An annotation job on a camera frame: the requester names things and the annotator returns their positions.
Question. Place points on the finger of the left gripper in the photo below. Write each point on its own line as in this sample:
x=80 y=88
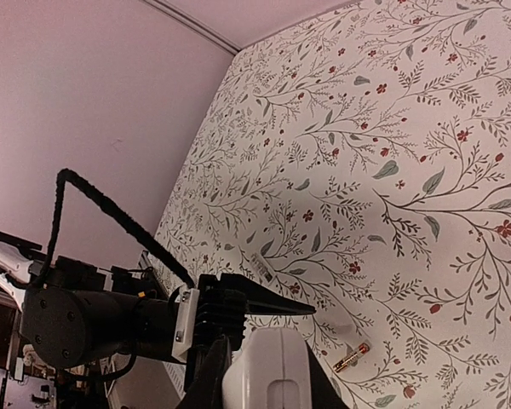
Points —
x=262 y=301

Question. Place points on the white remote control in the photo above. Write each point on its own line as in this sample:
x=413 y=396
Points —
x=272 y=372

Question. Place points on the gold battery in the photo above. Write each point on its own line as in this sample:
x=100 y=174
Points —
x=352 y=357

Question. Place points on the floral patterned table mat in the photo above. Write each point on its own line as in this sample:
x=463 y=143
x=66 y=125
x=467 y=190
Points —
x=366 y=155

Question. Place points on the white remote battery cover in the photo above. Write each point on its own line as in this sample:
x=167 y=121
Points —
x=262 y=268

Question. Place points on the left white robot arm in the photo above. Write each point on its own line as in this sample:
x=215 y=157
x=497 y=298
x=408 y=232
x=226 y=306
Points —
x=73 y=320

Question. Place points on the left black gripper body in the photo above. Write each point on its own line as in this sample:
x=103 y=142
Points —
x=165 y=331

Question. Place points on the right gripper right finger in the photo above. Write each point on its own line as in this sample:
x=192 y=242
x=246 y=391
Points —
x=323 y=394

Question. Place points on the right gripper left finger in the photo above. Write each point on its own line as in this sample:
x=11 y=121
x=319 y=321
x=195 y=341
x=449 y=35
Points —
x=206 y=368

